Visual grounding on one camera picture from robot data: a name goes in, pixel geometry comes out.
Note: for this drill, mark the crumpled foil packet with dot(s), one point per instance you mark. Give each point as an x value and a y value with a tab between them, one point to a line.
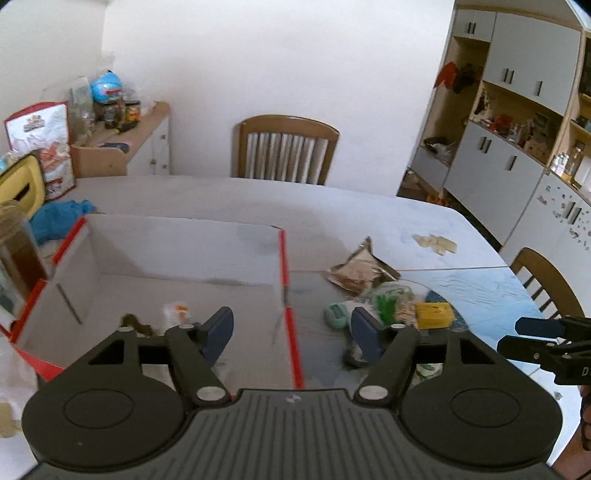
360	270

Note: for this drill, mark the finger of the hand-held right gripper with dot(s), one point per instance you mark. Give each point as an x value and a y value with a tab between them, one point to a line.
538	326
521	348

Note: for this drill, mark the jar with yellow label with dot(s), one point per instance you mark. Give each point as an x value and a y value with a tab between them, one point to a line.
132	111

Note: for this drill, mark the yellow block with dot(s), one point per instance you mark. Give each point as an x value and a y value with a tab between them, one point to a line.
434	316

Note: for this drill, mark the yellow plastic container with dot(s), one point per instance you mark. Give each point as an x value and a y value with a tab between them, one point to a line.
21	184

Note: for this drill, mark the red and white printed bag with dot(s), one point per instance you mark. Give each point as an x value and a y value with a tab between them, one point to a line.
46	138

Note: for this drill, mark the clear plastic bag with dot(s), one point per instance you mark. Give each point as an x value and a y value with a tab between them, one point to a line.
82	110

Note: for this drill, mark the dark olive object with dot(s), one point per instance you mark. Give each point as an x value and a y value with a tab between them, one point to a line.
138	324

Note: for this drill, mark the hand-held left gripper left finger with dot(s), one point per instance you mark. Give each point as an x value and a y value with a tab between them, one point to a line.
219	331

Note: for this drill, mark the white cabinet with stickers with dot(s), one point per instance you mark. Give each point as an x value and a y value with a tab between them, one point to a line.
563	230

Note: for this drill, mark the blue cloth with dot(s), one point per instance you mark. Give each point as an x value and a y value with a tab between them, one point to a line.
60	219

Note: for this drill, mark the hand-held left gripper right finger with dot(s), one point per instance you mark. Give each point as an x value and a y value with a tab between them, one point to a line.
367	339

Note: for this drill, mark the blue round toy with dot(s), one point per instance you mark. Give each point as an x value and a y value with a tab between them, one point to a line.
107	87

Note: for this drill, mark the small wooden sideboard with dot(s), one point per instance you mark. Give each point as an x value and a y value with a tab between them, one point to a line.
138	147

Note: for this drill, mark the teal plastic item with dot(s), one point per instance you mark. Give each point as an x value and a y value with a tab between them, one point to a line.
336	316

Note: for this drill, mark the wooden chair with curved back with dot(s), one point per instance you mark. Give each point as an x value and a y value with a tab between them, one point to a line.
549	281

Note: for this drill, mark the red and white cardboard box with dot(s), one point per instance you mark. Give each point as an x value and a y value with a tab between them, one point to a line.
184	281

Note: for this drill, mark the red cloth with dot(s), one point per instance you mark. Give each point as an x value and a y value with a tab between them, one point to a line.
447	76

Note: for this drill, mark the wooden chair with slatted back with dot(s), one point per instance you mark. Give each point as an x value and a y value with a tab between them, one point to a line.
286	150

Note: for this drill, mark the grey and wood wall unit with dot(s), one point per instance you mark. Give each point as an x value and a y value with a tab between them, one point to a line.
508	92

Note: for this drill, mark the crumpled clear plastic wrapper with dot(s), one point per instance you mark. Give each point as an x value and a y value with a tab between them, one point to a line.
408	295

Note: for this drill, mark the cream paper scraps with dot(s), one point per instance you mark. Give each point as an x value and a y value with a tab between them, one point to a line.
436	243

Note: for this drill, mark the dark glass jar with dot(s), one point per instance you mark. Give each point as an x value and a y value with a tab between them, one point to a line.
113	114

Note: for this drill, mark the green plastic item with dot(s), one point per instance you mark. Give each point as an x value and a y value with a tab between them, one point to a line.
385	307

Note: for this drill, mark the white and orange object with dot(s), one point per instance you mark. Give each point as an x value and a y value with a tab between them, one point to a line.
175	314

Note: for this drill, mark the blue printed table mat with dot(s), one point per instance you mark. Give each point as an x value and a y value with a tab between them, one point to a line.
485	295

